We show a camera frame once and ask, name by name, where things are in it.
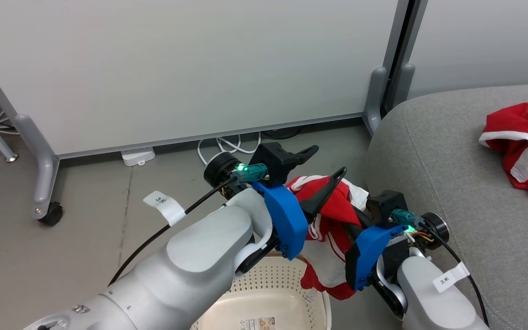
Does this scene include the white right cable tag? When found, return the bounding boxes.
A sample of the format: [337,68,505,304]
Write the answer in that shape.
[433,261,470,293]

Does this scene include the black caster wheel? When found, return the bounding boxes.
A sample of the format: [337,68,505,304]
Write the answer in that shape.
[38,202,64,226]

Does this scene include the printed basket sticker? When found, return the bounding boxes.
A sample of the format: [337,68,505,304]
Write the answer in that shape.
[240,317,276,330]

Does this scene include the grey fabric sofa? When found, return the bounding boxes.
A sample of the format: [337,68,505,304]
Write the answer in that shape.
[366,82,528,330]

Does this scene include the red garment with white band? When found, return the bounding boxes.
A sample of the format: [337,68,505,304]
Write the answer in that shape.
[478,102,528,204]

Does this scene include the grey upright partition foot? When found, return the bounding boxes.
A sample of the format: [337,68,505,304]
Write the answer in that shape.
[389,63,416,114]
[363,67,388,136]

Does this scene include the white cable tag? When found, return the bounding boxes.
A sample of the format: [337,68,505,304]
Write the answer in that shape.
[143,191,187,226]
[433,261,470,293]

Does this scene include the narrow white partition panel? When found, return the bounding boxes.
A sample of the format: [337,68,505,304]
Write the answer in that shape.
[406,0,528,100]

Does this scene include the thin coloured gripper wires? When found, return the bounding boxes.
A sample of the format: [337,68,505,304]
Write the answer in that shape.
[404,229,434,243]

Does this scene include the beige perforated laundry basket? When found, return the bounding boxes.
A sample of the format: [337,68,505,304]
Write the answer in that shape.
[190,250,332,330]

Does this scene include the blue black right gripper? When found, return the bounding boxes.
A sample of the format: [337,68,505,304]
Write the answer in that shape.
[341,205,450,292]

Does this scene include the red garment with white stripes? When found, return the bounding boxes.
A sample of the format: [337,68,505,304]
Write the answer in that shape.
[286,175,370,301]

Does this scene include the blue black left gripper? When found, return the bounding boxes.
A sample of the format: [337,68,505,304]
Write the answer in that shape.
[203,145,348,261]

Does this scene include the left arm black teal-plug cable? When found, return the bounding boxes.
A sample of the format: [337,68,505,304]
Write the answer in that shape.
[107,164,269,287]

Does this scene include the white left cable tag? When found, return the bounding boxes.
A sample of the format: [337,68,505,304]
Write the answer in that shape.
[143,191,187,226]

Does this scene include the large white partition panel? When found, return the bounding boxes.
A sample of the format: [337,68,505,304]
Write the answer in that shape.
[0,0,411,160]

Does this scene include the grey table leg with caster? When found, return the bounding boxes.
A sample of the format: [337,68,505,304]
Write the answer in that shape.
[14,114,60,220]

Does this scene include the black floor cable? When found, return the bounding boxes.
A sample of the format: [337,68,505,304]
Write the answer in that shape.
[262,126,306,139]

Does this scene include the white looped cable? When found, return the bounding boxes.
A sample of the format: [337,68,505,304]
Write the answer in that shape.
[198,132,262,166]

